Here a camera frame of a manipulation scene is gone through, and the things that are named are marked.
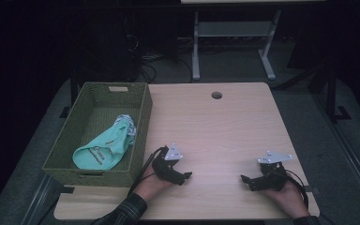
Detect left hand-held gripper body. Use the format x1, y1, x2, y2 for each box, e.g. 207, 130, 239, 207
151, 142, 188, 183

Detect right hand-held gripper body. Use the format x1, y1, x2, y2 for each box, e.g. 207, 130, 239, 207
256, 150, 293, 191

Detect mint green garment striped lining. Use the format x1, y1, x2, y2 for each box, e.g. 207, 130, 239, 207
71, 113, 138, 172

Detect green woven basket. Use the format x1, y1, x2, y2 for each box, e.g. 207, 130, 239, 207
41, 82, 154, 188

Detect person's left hand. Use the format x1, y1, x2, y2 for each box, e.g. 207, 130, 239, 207
133, 166, 173, 202

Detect person's right hand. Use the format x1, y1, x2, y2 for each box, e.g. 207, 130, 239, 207
263, 180, 310, 219

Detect black metal stand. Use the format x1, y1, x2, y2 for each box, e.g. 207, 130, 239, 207
307, 60, 353, 124

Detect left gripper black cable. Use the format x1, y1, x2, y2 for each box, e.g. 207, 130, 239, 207
127, 145, 167, 197

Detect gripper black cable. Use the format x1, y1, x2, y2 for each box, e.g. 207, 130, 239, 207
283, 168, 310, 210
127, 145, 167, 197

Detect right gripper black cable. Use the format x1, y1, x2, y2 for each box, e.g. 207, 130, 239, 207
283, 168, 310, 210

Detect metal floor rail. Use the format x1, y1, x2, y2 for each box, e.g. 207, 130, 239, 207
21, 173, 64, 225
311, 92, 360, 209

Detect black floor cables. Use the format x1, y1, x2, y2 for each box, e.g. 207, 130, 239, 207
136, 53, 193, 84

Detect white metal desk frame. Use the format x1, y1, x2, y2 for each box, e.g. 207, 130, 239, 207
191, 9, 283, 82

